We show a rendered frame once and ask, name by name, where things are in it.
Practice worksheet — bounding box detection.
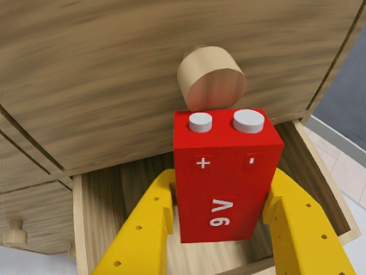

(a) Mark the wooden drawer front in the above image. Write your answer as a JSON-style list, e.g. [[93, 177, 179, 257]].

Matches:
[[73, 119, 362, 275], [0, 130, 50, 187], [18, 231, 76, 259], [0, 0, 363, 170], [0, 179, 74, 247]]

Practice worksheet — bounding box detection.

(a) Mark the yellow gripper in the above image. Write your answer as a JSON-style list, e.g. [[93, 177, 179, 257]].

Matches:
[[91, 168, 357, 275]]

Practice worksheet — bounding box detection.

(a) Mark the wooden chest of drawers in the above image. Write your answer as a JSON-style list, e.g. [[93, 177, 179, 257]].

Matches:
[[0, 0, 366, 193]]

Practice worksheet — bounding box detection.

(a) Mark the red 9v battery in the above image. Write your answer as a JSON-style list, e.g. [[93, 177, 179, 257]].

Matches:
[[174, 109, 284, 244]]

